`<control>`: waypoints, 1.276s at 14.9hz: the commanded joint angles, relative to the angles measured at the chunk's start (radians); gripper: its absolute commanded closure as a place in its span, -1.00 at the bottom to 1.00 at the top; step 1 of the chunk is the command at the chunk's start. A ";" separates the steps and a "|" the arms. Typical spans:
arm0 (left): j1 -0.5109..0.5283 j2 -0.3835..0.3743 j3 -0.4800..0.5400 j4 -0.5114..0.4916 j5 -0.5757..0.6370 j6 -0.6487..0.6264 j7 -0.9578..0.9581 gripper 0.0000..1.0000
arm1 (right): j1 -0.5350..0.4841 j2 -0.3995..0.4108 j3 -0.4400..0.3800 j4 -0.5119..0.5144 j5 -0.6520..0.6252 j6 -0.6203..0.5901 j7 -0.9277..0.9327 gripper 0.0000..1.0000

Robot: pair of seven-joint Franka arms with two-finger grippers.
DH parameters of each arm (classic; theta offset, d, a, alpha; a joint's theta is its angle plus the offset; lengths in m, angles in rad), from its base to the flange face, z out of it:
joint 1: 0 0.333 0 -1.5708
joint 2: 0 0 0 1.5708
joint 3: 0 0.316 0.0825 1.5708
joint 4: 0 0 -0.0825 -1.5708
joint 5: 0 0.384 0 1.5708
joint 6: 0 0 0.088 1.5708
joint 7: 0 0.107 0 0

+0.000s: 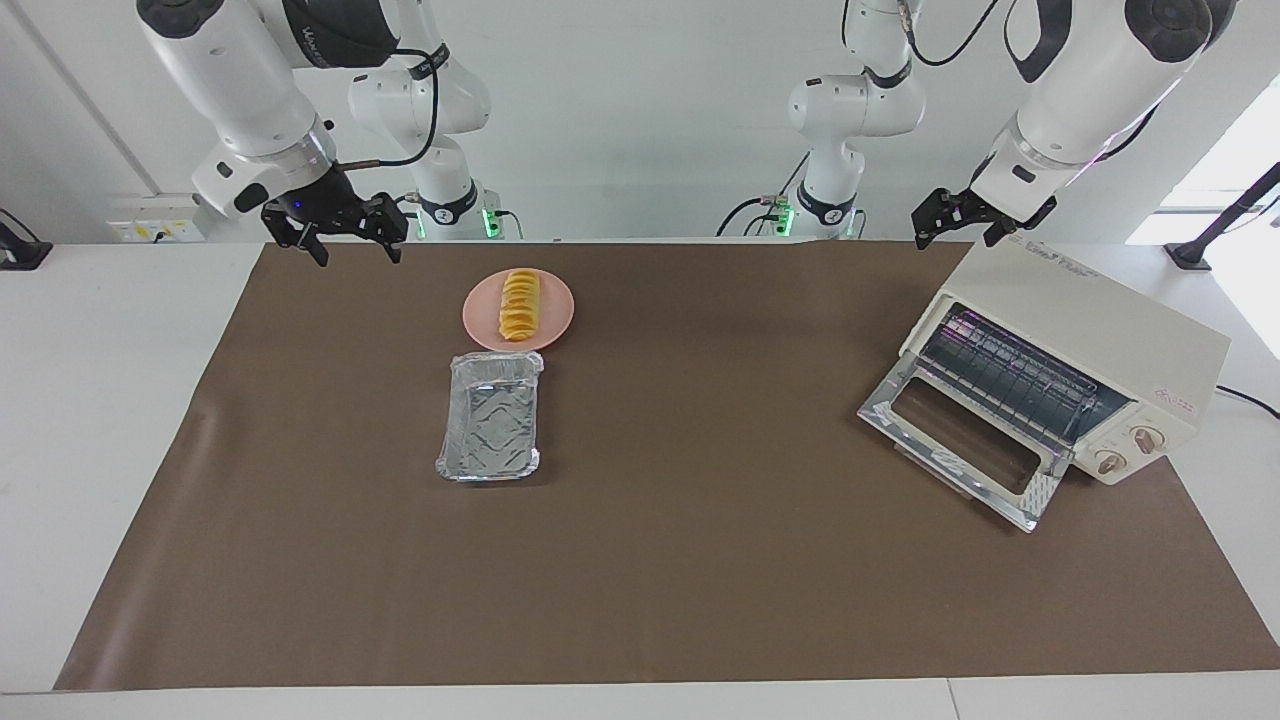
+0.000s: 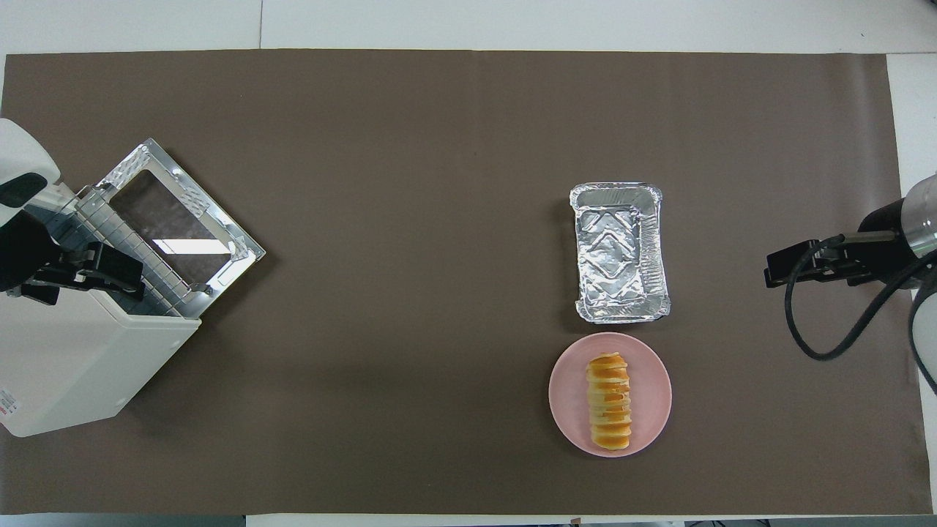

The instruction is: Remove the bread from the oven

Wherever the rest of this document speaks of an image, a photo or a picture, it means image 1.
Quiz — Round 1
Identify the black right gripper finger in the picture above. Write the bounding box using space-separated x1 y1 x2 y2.
364 192 410 265
264 224 330 268

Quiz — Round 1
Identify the sliced yellow bread loaf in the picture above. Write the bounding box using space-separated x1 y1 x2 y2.
497 267 545 344

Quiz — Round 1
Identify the aluminium foil tray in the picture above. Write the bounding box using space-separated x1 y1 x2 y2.
434 349 547 485

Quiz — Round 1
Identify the cream toaster oven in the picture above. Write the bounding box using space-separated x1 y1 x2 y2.
897 240 1234 488

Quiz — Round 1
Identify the glass oven door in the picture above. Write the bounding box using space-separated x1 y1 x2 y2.
857 351 1074 534

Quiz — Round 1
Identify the pink round plate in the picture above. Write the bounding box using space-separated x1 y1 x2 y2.
461 266 577 354

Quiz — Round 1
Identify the black pole stand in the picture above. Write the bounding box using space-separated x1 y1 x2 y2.
1164 161 1280 272

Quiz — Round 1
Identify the brown table mat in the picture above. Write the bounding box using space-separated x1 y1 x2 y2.
54 239 1280 694

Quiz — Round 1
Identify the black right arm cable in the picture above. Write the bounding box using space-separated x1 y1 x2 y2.
334 44 442 169

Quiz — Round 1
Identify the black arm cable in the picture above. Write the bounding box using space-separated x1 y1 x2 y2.
334 44 442 169
894 0 1006 69

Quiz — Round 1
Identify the white wall socket box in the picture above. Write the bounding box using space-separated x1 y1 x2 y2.
107 192 212 244

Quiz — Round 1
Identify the metal oven wire rack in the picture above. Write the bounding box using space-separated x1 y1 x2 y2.
918 304 1133 458

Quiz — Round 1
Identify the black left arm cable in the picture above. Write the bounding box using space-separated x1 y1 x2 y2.
894 0 1006 69

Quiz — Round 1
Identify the white wall cable duct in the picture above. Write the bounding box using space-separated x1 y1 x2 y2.
10 0 162 197

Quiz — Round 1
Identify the black clamp mount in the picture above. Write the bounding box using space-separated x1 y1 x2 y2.
0 207 54 272

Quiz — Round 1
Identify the black oven power cable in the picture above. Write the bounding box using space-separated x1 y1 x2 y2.
1214 384 1280 422

